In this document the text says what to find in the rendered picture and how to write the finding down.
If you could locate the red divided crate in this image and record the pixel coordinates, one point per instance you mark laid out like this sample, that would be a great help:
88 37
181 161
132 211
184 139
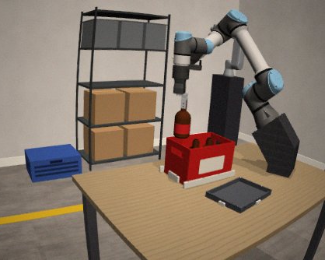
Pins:
191 164

